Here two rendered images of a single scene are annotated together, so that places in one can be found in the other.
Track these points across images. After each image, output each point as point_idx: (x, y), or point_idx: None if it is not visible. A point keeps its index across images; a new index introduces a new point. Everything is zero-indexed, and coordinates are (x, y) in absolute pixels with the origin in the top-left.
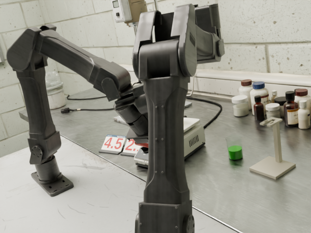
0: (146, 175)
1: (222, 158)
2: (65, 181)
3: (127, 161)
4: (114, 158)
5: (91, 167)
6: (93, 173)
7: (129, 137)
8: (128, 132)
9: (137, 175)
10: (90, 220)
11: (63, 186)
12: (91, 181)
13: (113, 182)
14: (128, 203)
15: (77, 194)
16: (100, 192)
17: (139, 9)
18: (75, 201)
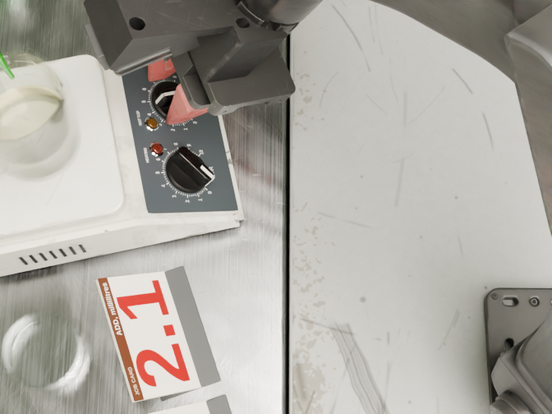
0: (264, 128)
1: (26, 4)
2: (504, 333)
3: (237, 296)
4: (258, 370)
5: (363, 389)
6: (385, 324)
7: (289, 75)
8: (273, 91)
9: (283, 156)
10: None
11: (524, 309)
12: (420, 265)
13: (367, 186)
14: (399, 37)
15: (498, 229)
16: (432, 168)
17: None
18: (518, 190)
